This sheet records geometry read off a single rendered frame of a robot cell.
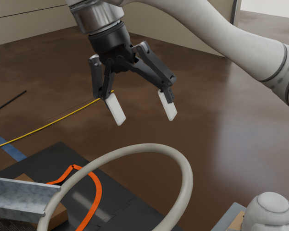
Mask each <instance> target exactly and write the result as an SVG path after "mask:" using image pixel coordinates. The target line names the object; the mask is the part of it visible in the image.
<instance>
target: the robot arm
mask: <svg viewBox="0 0 289 231"><path fill-rule="evenodd" d="M65 2H66V3H67V5H68V7H69V9H70V12H71V13H72V15H73V17H74V19H75V21H76V23H77V25H78V27H79V29H80V31H81V33H82V34H88V33H89V37H88V39H89V41H90V43H91V45H92V47H93V49H94V51H95V53H98V54H99V55H97V54H95V55H93V56H92V57H90V58H89V59H88V63H89V66H90V68H91V77H92V87H93V97H94V98H95V99H97V98H100V99H102V100H103V101H104V103H105V104H106V106H107V108H108V110H109V111H111V113H112V115H113V117H114V119H115V121H116V123H117V125H118V126H120V125H121V124H122V123H123V122H124V121H125V119H126V117H125V115H124V113H123V111H122V109H121V107H120V105H119V102H118V100H117V99H116V96H115V94H114V93H112V92H111V89H112V85H113V81H114V77H115V73H116V74H117V73H120V72H127V71H128V70H130V71H132V72H135V73H137V74H139V75H140V76H141V77H143V78H144V79H146V80H147V81H149V82H150V83H152V84H153V85H155V86H156V87H157V88H159V90H158V94H159V97H160V99H161V102H162V104H163V107H164V109H165V111H166V114H167V117H168V119H169V121H172V120H173V119H174V117H175V115H176V114H177V111H176V108H175V106H174V103H173V101H174V100H175V97H174V95H173V92H172V89H171V86H172V85H173V84H174V83H175V81H176V80H177V77H176V76H175V75H174V74H173V73H172V72H171V70H170V69H169V68H168V67H167V66H166V65H165V64H164V63H163V62H162V61H161V60H160V59H159V58H158V57H157V56H156V55H155V54H154V53H153V52H152V51H151V49H150V47H149V45H148V43H147V42H146V41H142V42H141V43H140V44H138V45H136V46H133V45H132V44H131V42H130V36H129V33H128V31H127V28H126V26H125V24H124V22H123V21H120V19H121V18H123V17H124V12H123V9H122V7H123V6H124V5H126V4H129V3H132V2H141V3H145V4H148V5H150V6H153V7H155V8H157V9H159V10H161V11H163V12H165V13H167V14H169V15H170V16H172V17H173V18H175V19H176V20H178V21H179V22H180V23H181V24H183V25H184V26H185V27H186V28H187V29H188V30H189V31H191V32H192V33H193V34H194V35H196V36H197V37H198V38H199V39H200V40H202V41H203V42H204V43H205V44H207V45H208V46H210V47H211V48H213V49H214V50H216V51H217V52H219V53H220V54H222V55H223V56H225V57H227V58H228V59H229V60H231V61H232V62H233V63H235V64H236V65H238V66H239V67H240V68H241V69H243V70H244V71H245V72H246V73H248V74H249V75H250V76H251V77H253V78H254V79H255V80H257V81H259V82H260V83H262V84H263V85H265V86H266V87H268V88H269V89H271V90H272V92H273V93H275V94H276V95H277V96H278V97H279V98H280V99H281V100H282V101H283V102H284V103H285V104H286V105H287V106H289V45H287V44H284V43H281V42H279V41H277V40H273V39H269V38H265V37H262V36H258V35H255V34H252V33H249V32H246V31H243V30H241V29H239V28H237V27H235V26H234V25H232V24H231V23H229V22H228V21H227V20H226V19H225V18H224V17H223V16H222V15H221V14H220V13H219V12H218V11H217V10H216V9H215V8H214V7H213V6H212V5H211V4H210V3H209V2H208V1H207V0H65ZM136 53H137V56H140V57H141V58H142V60H143V61H144V62H145V63H146V64H147V65H148V66H147V65H146V64H145V63H143V61H142V60H141V59H140V58H139V57H137V56H136ZM134 62H135V63H136V64H135V65H134ZM101 64H103V65H105V66H106V67H105V72H104V75H105V77H104V82H103V77H102V65H101ZM227 231H289V201H288V200H287V199H286V198H284V197H283V196H281V195H280V194H278V193H275V192H265V193H262V194H260V195H257V196H256V197H254V198H253V199H252V200H251V202H250V203H249V205H248V206H247V209H246V211H245V215H244V218H243V222H242V223H241V230H235V229H231V228H228V229H227Z"/></svg>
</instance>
